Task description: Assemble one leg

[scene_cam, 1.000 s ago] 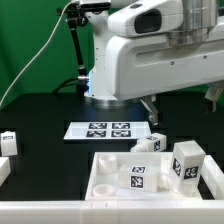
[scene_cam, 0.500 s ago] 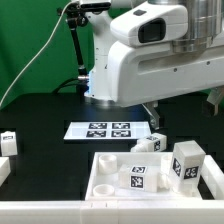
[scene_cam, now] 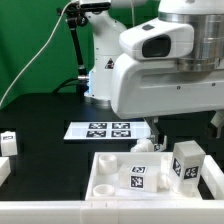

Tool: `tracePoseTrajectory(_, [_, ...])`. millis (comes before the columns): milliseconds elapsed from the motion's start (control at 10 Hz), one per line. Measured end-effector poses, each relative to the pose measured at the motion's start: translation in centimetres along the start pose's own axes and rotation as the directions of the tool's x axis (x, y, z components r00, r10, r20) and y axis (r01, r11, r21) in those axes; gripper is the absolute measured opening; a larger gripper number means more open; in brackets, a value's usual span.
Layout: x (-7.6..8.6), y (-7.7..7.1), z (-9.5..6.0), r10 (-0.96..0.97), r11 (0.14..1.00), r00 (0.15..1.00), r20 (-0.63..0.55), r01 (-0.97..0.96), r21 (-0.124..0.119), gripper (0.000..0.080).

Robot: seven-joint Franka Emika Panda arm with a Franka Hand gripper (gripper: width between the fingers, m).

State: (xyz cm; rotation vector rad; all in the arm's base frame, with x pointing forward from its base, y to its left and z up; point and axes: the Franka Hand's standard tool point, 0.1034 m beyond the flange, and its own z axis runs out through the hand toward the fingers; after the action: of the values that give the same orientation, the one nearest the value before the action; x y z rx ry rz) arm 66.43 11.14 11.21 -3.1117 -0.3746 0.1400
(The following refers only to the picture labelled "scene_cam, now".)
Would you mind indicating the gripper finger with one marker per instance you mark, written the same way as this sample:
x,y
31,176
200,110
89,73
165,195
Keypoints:
x,y
217,123
157,136

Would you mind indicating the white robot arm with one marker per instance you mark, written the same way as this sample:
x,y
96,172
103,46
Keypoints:
x,y
173,64

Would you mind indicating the white fiducial marker sheet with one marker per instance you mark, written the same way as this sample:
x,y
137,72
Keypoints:
x,y
107,130

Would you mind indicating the white right fence block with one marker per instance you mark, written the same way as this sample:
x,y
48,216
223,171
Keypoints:
x,y
213,177

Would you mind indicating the white fence block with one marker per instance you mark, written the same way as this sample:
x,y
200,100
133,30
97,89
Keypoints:
x,y
4,169
213,177

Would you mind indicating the white square tabletop tray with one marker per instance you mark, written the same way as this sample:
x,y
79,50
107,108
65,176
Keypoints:
x,y
104,182

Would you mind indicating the white left fence block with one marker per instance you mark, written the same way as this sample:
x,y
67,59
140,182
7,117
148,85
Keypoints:
x,y
4,169

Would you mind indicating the white front fence wall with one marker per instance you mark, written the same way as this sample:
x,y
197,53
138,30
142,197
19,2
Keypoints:
x,y
114,212

